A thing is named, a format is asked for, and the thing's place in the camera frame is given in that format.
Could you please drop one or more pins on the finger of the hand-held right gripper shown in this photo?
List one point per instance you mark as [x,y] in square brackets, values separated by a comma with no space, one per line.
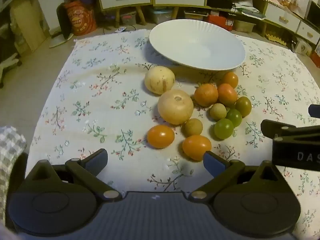
[315,110]
[268,128]

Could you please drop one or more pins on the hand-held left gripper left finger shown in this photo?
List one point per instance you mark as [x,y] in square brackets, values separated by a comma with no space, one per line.
[96,158]

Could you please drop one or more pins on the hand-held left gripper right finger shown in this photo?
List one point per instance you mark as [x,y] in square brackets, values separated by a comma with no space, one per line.
[212,163]

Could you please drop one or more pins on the orange tomato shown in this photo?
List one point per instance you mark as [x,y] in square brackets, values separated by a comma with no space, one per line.
[196,147]
[230,79]

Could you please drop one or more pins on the orange-green tomato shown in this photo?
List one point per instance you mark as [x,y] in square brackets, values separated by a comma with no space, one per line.
[243,106]

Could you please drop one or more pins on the small green tomato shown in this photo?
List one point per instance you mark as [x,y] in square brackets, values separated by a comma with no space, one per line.
[234,117]

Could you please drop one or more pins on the large green tomato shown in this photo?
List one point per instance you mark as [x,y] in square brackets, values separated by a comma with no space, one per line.
[223,128]

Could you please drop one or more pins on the brown longan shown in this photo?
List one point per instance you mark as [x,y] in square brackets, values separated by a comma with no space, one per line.
[192,127]

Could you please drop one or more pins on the yellow-green small fruit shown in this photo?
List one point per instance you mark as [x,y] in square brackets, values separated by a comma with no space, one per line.
[218,111]

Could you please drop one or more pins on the cluster of small kumquats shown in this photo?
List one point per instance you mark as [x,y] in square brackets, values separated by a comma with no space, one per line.
[160,136]

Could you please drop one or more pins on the round pale melon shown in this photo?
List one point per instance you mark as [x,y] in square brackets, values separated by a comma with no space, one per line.
[175,107]

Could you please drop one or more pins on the tangerine with green leaf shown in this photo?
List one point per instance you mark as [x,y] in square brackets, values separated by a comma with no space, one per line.
[206,95]

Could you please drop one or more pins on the striped pale melon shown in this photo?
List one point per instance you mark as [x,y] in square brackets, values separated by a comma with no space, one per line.
[159,80]

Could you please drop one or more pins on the white ribbed plate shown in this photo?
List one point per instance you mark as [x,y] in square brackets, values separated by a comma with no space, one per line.
[197,45]

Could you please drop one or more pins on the floral tablecloth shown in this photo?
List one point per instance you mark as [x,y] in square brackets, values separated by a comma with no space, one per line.
[100,105]

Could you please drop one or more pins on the yellow egg carton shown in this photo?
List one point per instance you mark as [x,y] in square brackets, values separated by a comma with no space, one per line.
[276,38]

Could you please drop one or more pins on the checkered knit cloth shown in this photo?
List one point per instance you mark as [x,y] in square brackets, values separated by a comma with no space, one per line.
[11,150]

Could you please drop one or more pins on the long low cabinet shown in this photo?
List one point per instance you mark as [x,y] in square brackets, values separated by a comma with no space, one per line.
[282,17]

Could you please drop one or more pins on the pale storage box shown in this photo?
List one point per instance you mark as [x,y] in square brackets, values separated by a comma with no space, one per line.
[244,26]

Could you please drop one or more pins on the red box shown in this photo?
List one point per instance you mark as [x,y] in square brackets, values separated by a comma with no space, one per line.
[218,22]

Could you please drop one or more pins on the white office chair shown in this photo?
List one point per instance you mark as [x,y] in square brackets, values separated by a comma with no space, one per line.
[7,65]

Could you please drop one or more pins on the small white device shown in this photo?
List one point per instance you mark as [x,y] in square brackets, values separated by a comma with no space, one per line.
[120,29]

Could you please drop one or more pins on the clear box with dark lid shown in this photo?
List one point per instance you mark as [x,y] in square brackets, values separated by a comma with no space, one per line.
[196,15]

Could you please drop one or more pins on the black flat panel stand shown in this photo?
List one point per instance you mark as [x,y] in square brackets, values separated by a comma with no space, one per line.
[63,22]

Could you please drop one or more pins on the red printed bag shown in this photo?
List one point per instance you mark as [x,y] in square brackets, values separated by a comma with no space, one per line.
[80,18]

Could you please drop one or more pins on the small clear storage box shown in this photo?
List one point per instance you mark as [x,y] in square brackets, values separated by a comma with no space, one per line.
[128,18]

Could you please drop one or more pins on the light wooden desk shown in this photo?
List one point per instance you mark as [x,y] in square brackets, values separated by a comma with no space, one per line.
[27,22]

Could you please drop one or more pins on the clear box with teal lid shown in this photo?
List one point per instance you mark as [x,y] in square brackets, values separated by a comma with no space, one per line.
[161,17]

